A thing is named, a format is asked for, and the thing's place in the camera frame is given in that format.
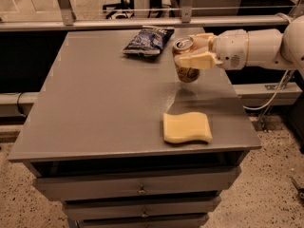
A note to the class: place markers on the top grey drawer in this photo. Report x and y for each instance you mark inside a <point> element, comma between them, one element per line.
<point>137,183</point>

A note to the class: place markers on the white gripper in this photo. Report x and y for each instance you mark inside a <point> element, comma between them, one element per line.
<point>230,49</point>

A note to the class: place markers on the bottom grey drawer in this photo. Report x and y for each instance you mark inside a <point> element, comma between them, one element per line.
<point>177,221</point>

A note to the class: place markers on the middle grey drawer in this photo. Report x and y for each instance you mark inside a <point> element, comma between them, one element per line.
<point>142,208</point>

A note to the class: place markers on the black office chair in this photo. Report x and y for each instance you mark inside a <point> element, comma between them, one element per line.
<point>118,2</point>

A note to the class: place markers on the grey drawer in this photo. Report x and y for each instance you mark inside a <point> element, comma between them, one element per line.
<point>177,221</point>
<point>137,183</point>
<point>142,208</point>

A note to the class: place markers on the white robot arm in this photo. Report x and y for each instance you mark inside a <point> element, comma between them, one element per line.
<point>271,49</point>

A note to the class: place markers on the grey drawer cabinet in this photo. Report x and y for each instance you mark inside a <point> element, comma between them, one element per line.
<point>101,112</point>

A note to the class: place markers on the blue chip bag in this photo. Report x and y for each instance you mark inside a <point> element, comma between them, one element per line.
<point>150,41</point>

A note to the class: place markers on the grey metal railing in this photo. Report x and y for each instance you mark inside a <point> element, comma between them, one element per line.
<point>34,15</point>

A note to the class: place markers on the yellow sponge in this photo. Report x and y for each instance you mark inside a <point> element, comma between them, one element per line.
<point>186,127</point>

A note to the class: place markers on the orange soda can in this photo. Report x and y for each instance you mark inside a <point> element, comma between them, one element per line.
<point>186,70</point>

